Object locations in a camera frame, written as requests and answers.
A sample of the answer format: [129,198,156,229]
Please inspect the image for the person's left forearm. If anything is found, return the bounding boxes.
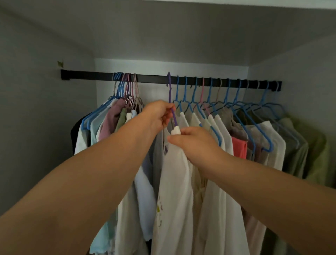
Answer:
[0,113,158,255]

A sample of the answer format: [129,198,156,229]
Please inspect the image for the clothes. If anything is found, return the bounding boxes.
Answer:
[70,98,158,255]

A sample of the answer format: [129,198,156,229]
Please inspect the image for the white wardrobe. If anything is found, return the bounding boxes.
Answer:
[0,0,336,255]

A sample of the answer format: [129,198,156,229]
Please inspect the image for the pink plastic hanger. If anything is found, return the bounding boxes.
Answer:
[195,77,213,116]

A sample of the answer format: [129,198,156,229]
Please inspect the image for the person's right forearm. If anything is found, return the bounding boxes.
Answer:
[207,155,336,255]

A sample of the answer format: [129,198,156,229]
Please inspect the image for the black clothes rail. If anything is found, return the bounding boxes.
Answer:
[61,69,283,92]

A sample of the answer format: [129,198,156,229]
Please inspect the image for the person's left hand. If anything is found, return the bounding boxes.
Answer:
[140,99,177,136]

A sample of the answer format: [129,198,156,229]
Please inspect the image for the purple plastic hanger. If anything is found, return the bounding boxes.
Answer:
[167,72,179,126]

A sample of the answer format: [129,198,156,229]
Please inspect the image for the beige plastic hanger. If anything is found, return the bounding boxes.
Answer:
[212,78,237,124]

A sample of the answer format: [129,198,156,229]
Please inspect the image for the person's right hand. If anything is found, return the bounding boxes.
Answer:
[167,127,226,174]

